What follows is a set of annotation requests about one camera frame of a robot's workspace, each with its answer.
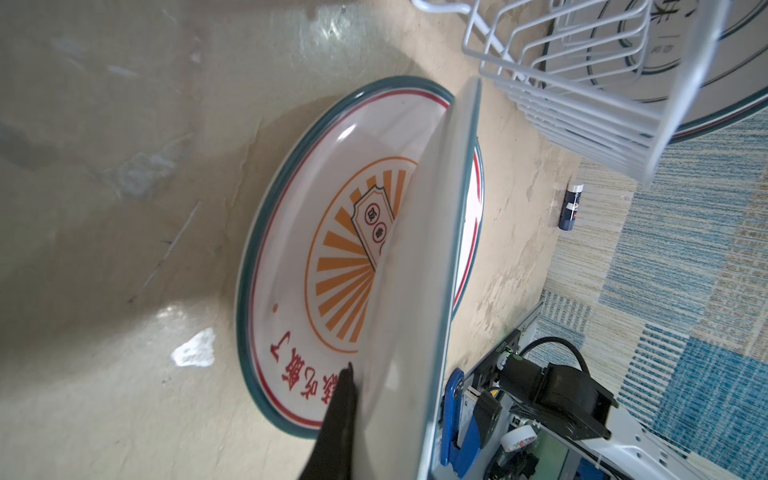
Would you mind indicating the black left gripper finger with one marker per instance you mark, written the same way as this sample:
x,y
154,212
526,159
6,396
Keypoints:
x,y
331,457

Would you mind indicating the white round plate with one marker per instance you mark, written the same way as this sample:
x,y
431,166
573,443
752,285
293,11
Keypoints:
x,y
641,50
404,360
315,244

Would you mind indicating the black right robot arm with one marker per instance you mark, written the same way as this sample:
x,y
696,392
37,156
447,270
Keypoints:
x,y
573,406

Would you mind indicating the blue stapler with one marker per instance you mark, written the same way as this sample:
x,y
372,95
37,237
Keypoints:
x,y
469,418

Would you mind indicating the white tape roll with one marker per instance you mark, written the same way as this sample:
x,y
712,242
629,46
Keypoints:
x,y
518,438

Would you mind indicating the small blue bottle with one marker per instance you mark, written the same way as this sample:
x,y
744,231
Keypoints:
x,y
570,207

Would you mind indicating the aluminium mounting rail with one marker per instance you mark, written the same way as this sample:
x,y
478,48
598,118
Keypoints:
x,y
685,409

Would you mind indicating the white wire dish rack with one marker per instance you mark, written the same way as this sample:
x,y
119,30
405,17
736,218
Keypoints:
x,y
618,133

